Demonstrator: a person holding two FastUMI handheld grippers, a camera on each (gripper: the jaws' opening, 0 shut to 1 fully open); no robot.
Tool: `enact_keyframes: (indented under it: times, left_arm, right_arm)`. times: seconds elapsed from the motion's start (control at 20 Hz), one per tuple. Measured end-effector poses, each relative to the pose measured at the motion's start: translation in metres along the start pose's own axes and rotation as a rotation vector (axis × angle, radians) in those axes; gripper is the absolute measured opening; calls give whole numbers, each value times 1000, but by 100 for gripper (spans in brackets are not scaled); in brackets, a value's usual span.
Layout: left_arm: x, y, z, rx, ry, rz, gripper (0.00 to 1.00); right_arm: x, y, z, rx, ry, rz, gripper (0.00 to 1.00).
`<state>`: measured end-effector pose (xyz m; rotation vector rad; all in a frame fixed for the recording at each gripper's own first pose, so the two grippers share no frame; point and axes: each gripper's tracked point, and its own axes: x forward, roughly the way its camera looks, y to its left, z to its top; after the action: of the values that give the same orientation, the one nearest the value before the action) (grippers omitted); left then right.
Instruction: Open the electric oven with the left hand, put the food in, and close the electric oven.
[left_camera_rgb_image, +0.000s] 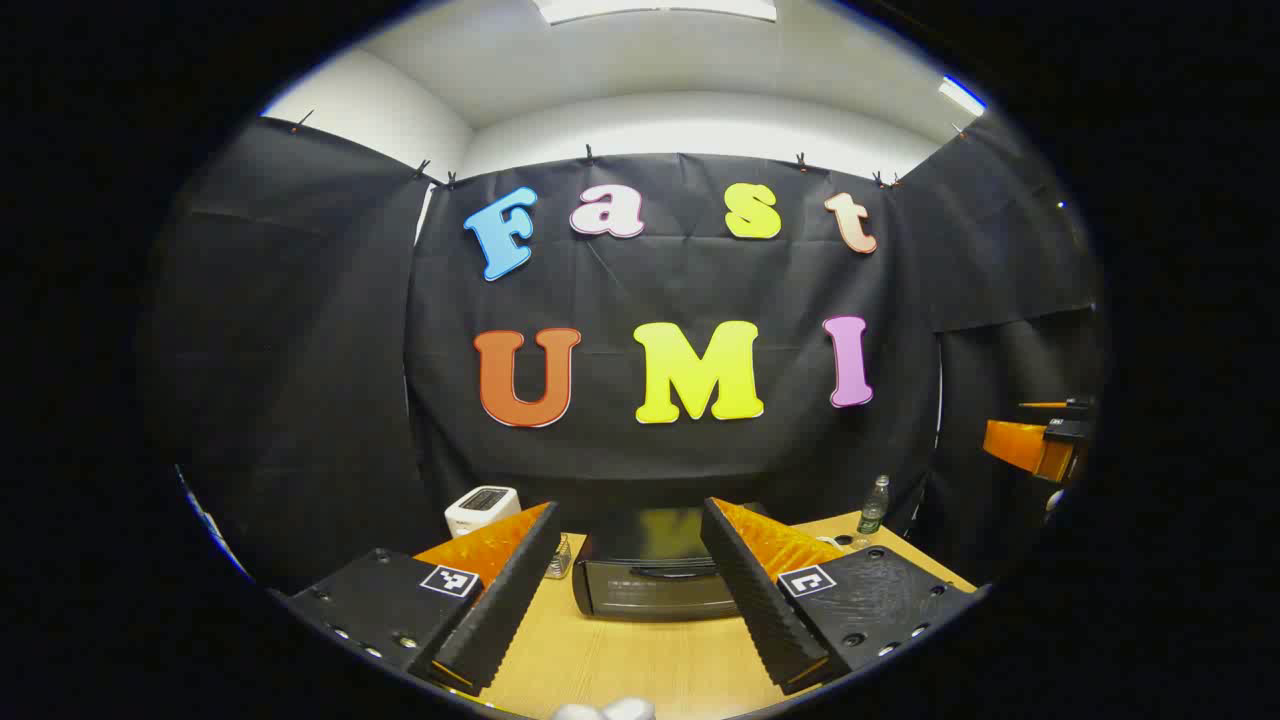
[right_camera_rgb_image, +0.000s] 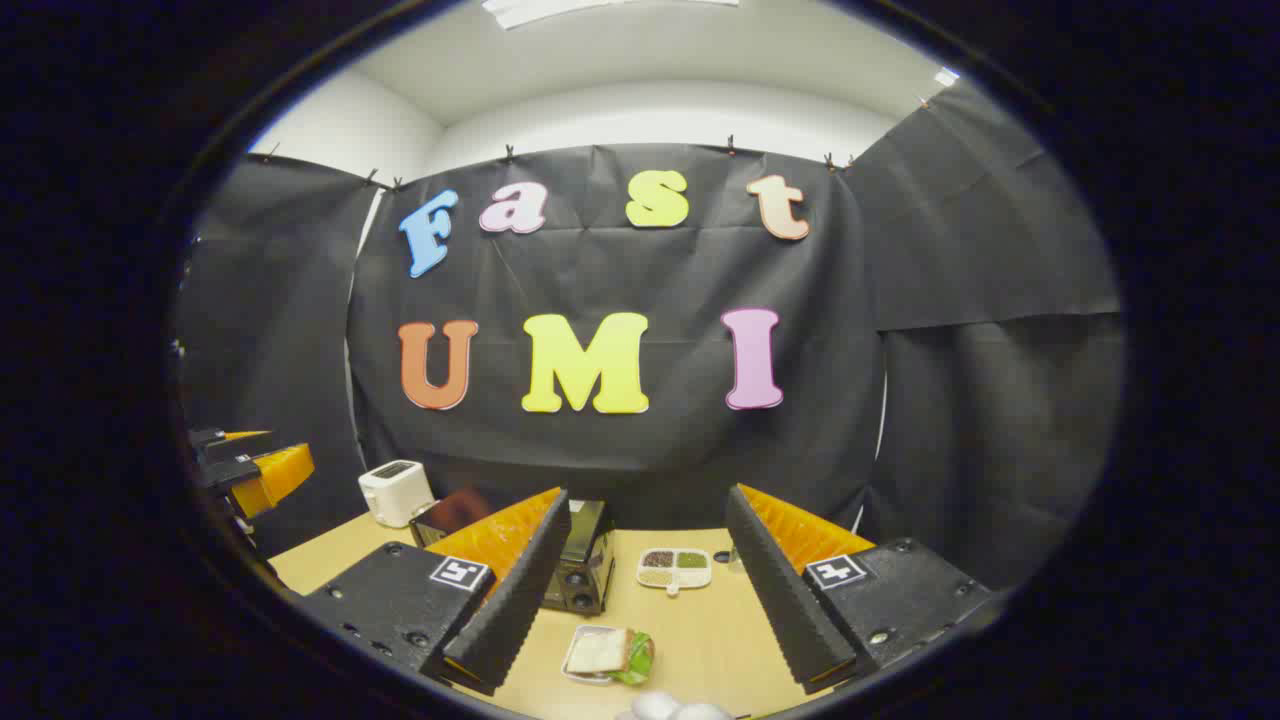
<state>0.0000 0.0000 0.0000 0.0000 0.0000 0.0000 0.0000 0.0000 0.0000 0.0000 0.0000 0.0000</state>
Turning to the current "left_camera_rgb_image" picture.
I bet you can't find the ceiling light panel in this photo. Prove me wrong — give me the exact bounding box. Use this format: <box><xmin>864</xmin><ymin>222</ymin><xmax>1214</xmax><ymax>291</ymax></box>
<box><xmin>938</xmin><ymin>76</ymin><xmax>988</xmax><ymax>117</ymax></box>
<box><xmin>530</xmin><ymin>0</ymin><xmax>779</xmax><ymax>25</ymax></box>

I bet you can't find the black backdrop cloth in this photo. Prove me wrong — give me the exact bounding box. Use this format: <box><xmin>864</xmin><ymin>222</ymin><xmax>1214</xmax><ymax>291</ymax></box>
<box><xmin>150</xmin><ymin>115</ymin><xmax>1106</xmax><ymax>593</ymax></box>

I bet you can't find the black electric oven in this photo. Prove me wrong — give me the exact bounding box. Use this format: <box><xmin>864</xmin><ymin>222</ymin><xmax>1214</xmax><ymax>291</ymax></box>
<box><xmin>572</xmin><ymin>503</ymin><xmax>746</xmax><ymax>623</ymax></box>

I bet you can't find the clear plastic water bottle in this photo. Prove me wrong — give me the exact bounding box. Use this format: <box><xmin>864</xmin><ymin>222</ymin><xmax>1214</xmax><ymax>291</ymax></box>
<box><xmin>857</xmin><ymin>475</ymin><xmax>891</xmax><ymax>537</ymax></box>

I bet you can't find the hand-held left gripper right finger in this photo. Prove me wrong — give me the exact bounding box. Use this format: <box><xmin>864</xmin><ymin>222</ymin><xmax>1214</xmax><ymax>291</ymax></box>
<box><xmin>700</xmin><ymin>496</ymin><xmax>988</xmax><ymax>697</ymax></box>

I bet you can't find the white toaster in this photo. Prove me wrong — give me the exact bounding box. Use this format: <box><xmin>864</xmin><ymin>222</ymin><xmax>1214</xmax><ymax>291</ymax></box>
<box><xmin>444</xmin><ymin>485</ymin><xmax>522</xmax><ymax>539</ymax></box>

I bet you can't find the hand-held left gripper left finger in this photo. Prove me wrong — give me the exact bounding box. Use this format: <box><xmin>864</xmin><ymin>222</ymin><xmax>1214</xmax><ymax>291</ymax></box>
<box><xmin>285</xmin><ymin>500</ymin><xmax>563</xmax><ymax>698</ymax></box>

